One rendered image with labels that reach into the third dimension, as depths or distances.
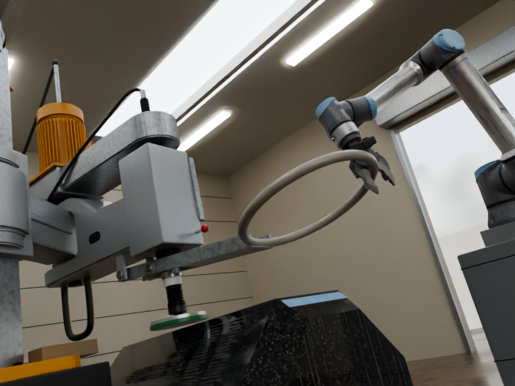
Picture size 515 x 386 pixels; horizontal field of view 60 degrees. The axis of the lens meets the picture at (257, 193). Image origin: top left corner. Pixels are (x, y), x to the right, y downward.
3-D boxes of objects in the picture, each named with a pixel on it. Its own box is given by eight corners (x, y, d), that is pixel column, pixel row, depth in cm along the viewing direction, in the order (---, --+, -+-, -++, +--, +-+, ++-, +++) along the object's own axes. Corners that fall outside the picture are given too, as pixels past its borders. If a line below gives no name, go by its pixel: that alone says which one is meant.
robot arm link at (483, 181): (502, 204, 203) (488, 169, 207) (535, 192, 187) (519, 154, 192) (477, 209, 197) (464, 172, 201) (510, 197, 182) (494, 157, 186)
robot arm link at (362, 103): (355, 105, 169) (329, 111, 163) (373, 89, 158) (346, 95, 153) (366, 127, 167) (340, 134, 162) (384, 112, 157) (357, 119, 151)
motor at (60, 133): (24, 186, 227) (21, 117, 239) (80, 193, 251) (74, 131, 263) (54, 165, 212) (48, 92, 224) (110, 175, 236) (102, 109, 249)
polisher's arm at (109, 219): (45, 311, 208) (38, 212, 223) (90, 307, 226) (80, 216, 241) (145, 269, 169) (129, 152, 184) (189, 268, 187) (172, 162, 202)
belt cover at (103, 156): (27, 219, 224) (24, 188, 229) (73, 223, 244) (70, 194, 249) (149, 139, 173) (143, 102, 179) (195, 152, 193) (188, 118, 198)
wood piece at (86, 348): (42, 363, 144) (41, 347, 146) (28, 367, 150) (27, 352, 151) (98, 352, 160) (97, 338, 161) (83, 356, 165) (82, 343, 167)
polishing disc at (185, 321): (205, 321, 182) (204, 312, 183) (211, 315, 162) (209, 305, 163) (150, 332, 176) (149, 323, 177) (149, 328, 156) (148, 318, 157)
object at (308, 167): (208, 247, 132) (205, 238, 133) (296, 250, 170) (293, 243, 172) (333, 139, 111) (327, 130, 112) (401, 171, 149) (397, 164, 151)
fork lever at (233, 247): (113, 282, 181) (112, 269, 182) (151, 280, 196) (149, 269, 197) (244, 246, 142) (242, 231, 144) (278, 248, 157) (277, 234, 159)
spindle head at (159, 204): (106, 275, 182) (94, 175, 196) (149, 274, 199) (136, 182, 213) (164, 250, 163) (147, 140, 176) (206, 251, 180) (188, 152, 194)
